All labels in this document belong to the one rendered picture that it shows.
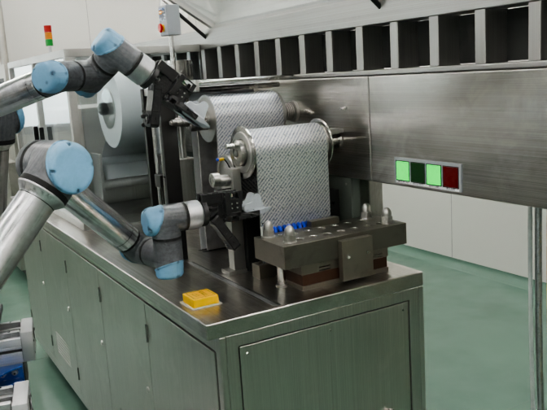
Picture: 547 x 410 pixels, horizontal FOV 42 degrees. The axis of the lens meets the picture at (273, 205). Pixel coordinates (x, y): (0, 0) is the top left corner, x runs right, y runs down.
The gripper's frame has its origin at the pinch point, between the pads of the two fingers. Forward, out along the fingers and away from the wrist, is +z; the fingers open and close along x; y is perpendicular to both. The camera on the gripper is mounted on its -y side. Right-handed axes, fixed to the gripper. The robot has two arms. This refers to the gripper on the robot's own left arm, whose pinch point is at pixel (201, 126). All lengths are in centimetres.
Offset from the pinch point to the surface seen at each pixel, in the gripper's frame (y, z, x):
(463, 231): 94, 280, 186
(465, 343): 11, 222, 83
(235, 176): -5.4, 17.0, 0.4
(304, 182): 4.1, 33.1, -6.6
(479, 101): 33, 32, -57
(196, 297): -39.3, 16.3, -19.4
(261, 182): -3.6, 21.2, -6.8
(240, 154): -0.2, 12.7, -3.5
